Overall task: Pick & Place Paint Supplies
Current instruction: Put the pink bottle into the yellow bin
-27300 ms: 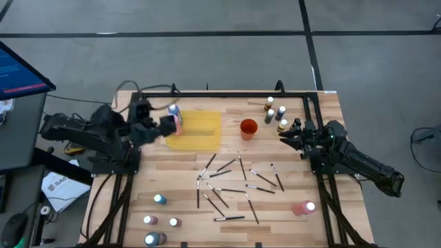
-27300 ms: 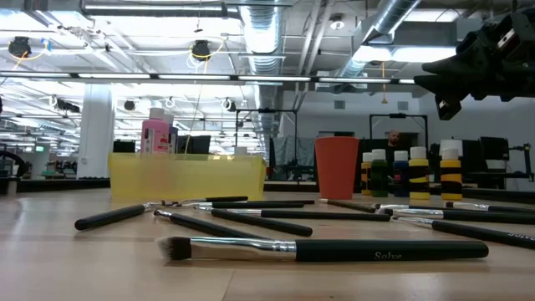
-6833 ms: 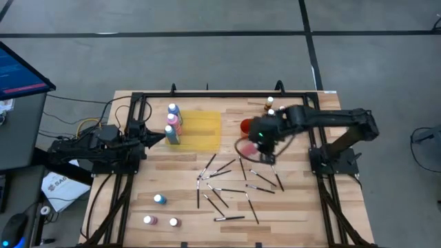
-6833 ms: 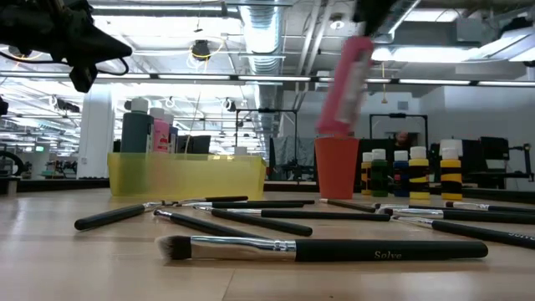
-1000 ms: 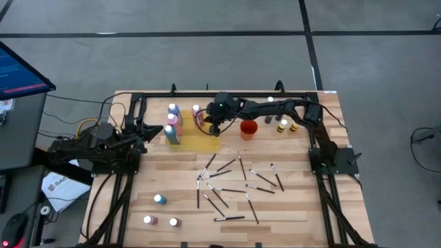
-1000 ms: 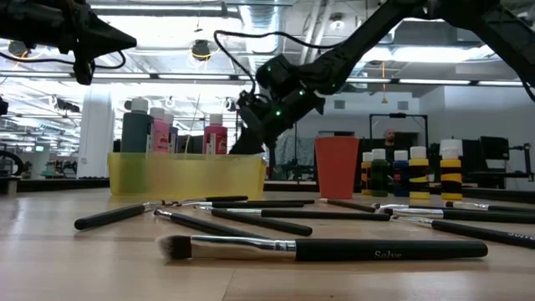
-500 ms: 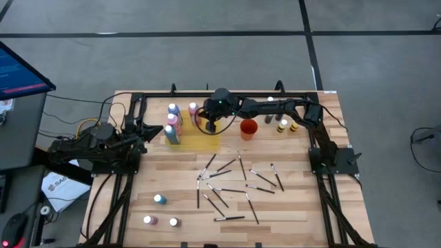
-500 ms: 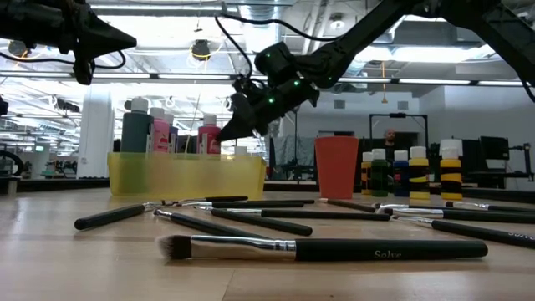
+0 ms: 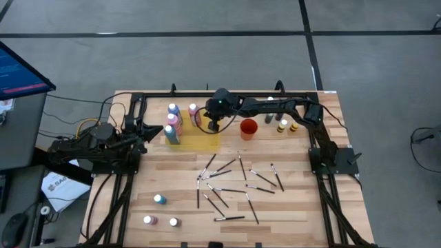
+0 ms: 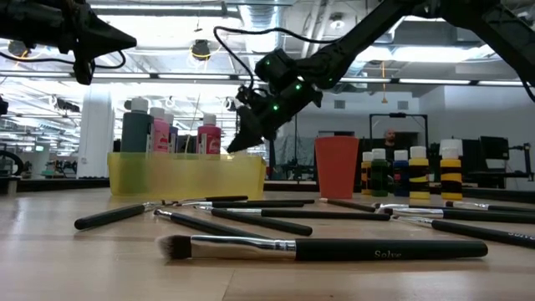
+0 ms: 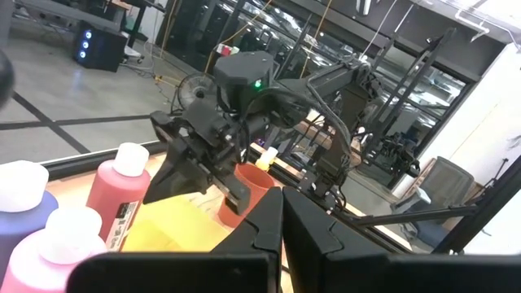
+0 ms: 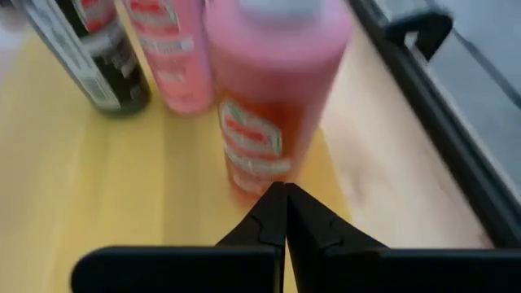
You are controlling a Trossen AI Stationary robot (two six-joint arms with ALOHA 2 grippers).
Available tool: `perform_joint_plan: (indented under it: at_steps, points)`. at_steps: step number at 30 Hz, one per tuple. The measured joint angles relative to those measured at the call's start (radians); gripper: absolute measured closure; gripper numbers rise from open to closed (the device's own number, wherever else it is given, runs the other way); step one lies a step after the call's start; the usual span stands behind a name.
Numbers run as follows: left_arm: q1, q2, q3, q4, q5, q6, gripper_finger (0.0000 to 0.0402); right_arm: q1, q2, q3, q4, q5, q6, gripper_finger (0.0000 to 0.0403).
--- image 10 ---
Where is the grey cover sheet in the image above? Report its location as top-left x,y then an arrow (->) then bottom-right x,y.
273,135 -> 317,168

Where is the tall black metal frame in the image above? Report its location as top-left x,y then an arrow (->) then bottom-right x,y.
235,107 -> 299,179

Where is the low black metal frame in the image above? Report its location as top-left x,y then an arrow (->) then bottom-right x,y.
369,112 -> 430,147

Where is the white building column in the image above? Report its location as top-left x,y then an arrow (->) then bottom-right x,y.
76,82 -> 116,180

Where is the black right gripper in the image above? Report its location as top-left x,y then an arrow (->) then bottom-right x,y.
227,79 -> 324,152

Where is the orange plastic cup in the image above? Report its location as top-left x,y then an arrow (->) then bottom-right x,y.
313,135 -> 360,200

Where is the black desk monitor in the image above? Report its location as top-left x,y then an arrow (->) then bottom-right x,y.
479,135 -> 510,171

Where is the wide black monitor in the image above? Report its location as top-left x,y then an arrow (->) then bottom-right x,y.
177,135 -> 198,154

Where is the yellow translucent plastic bin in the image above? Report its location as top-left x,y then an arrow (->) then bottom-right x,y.
106,150 -> 268,198

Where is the white shade table lamp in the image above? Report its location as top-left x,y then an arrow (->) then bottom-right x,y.
438,138 -> 464,159

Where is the large pink paint bottle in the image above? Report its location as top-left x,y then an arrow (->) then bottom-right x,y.
149,106 -> 171,154

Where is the large silver ventilation duct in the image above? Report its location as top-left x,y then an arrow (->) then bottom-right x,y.
238,3 -> 286,145

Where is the small orange paint bottle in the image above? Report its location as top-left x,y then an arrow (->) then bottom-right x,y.
360,151 -> 374,196

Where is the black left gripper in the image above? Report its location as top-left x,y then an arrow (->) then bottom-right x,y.
41,0 -> 138,87

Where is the small blue paint bottle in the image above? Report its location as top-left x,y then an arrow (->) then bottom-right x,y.
392,150 -> 410,197

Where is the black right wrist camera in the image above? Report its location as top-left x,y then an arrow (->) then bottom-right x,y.
235,84 -> 259,113

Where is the black ceiling device yellow cable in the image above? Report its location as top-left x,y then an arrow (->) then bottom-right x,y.
7,39 -> 33,59

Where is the long horizontal light bar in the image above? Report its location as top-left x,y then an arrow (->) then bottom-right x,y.
0,70 -> 535,87

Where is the large red paint bottle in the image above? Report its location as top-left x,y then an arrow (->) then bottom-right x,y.
196,113 -> 222,156

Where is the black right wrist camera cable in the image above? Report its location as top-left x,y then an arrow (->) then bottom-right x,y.
212,25 -> 349,91

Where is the person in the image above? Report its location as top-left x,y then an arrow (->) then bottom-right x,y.
382,128 -> 400,152

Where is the yellow hanging cord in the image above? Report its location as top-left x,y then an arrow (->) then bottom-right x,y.
380,61 -> 389,105

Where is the small yellow paint bottle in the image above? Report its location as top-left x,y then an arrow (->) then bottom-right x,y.
440,148 -> 464,202
408,145 -> 431,201

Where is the small green paint bottle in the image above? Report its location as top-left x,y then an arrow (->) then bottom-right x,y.
370,148 -> 390,198

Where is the large blue paint bottle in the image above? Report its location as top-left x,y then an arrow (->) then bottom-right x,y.
164,112 -> 180,154

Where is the black overhead camera yellow cable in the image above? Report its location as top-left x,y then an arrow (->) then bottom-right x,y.
191,39 -> 212,63

